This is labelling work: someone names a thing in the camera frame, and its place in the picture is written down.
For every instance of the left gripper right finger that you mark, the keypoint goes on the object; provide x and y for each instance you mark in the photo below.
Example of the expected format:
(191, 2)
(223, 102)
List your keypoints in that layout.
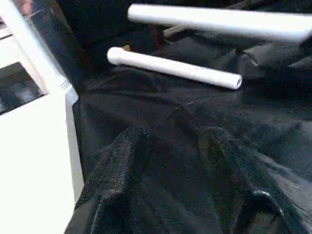
(239, 175)

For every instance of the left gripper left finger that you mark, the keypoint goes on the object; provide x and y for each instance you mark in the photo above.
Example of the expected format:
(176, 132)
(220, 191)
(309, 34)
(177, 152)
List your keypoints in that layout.
(114, 170)

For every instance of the white plastic table leg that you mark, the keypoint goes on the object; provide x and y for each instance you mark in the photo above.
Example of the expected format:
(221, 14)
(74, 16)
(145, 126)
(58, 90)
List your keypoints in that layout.
(170, 68)
(34, 46)
(219, 20)

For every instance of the black work mat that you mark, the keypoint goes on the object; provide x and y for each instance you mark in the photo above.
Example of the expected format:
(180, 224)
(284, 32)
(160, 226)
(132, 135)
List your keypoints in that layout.
(195, 109)

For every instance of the white glass-door cabinet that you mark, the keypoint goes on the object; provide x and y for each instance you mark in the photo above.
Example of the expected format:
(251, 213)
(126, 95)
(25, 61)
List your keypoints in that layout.
(12, 80)

